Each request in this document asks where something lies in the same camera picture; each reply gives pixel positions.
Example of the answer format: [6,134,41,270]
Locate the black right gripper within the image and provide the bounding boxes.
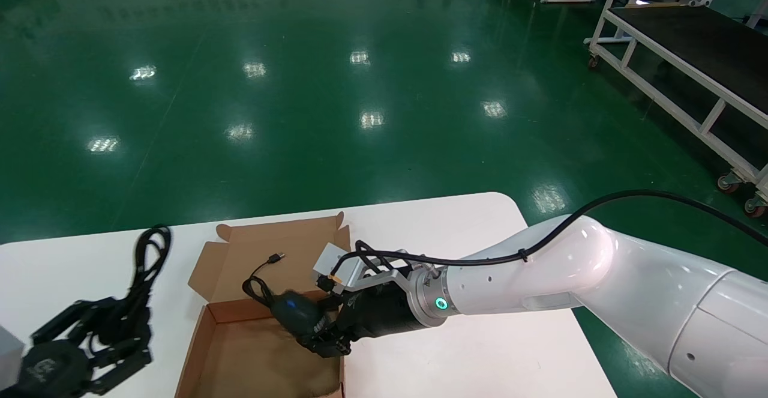
[296,280,431,358]

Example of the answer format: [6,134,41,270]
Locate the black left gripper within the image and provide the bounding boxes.
[13,298,153,398]

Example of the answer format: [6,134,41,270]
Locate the black computer mouse with cable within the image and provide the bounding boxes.
[242,253,329,337]

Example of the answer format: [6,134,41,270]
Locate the brown cardboard storage box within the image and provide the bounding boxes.
[175,211,352,398]

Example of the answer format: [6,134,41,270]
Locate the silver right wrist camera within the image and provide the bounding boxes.
[314,243,415,295]

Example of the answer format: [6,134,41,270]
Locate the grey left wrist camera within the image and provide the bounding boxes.
[0,325,26,387]

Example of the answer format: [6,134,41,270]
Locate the black coiled power cable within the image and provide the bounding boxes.
[90,225,173,351]

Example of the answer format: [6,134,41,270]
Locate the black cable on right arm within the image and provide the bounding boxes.
[329,190,768,285]

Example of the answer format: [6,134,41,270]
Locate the white frame cart black top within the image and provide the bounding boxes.
[585,4,768,219]

